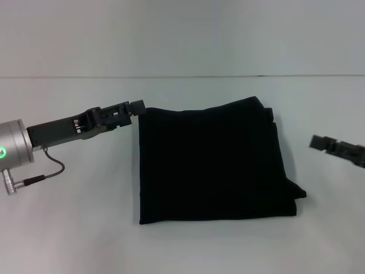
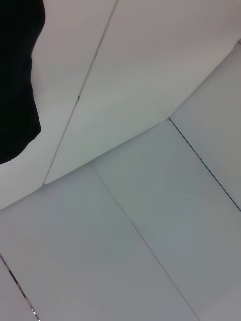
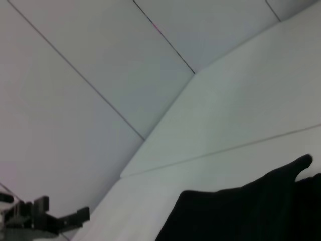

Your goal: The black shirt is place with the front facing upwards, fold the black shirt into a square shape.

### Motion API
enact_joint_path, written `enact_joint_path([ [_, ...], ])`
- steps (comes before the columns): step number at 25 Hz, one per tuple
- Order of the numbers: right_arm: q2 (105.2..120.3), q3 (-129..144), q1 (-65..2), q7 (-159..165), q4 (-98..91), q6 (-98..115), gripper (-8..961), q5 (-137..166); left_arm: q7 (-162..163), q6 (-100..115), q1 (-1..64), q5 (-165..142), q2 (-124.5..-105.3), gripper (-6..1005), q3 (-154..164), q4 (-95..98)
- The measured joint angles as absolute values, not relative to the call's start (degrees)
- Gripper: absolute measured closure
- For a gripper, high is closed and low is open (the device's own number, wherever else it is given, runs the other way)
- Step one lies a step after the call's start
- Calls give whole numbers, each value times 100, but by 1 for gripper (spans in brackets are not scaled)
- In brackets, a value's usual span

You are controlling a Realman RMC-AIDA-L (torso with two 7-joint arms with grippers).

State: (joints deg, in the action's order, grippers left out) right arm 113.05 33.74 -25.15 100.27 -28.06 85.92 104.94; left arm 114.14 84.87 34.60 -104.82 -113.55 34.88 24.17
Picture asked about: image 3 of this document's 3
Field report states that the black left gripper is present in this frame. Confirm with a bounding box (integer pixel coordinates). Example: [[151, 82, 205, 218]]
[[0, 195, 91, 233]]

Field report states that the black FREE print t-shirt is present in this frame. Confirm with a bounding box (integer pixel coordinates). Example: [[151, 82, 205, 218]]
[[154, 154, 321, 241]]

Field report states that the reddish brown left arm cable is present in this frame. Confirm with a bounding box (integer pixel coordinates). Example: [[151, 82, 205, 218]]
[[0, 182, 18, 204]]

